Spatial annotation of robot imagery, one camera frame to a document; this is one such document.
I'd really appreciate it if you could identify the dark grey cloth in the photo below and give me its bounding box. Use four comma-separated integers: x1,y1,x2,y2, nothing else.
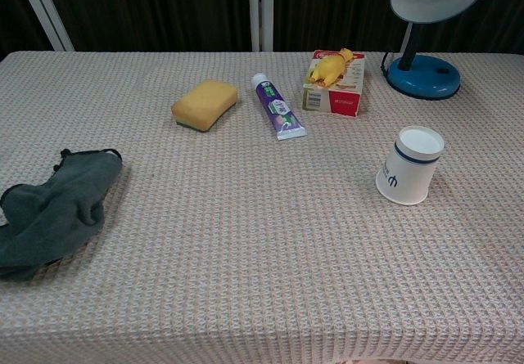
0,147,124,282

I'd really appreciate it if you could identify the cardboard box with red print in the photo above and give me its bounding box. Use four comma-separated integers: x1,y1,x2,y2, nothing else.
301,50,367,118

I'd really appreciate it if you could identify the blue desk lamp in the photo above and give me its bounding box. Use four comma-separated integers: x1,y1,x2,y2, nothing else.
386,0,489,101

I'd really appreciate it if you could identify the white slanted frame bar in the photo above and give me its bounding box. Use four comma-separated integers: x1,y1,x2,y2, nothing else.
13,0,75,52

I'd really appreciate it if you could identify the beige waffle tablecloth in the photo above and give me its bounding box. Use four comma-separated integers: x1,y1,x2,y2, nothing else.
0,50,524,364

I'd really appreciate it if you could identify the yellow sponge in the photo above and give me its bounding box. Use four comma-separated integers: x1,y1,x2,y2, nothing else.
170,79,239,133

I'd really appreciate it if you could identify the white vertical post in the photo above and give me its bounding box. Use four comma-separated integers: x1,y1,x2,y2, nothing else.
247,0,275,52

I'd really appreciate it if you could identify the white paper cup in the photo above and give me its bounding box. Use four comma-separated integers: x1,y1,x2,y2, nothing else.
375,125,445,206

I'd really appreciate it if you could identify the yellow rubber chicken toy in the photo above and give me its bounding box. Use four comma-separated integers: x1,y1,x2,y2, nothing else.
308,47,355,88

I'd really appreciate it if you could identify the purple toothpaste tube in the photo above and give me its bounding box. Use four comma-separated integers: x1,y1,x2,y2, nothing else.
251,72,308,142

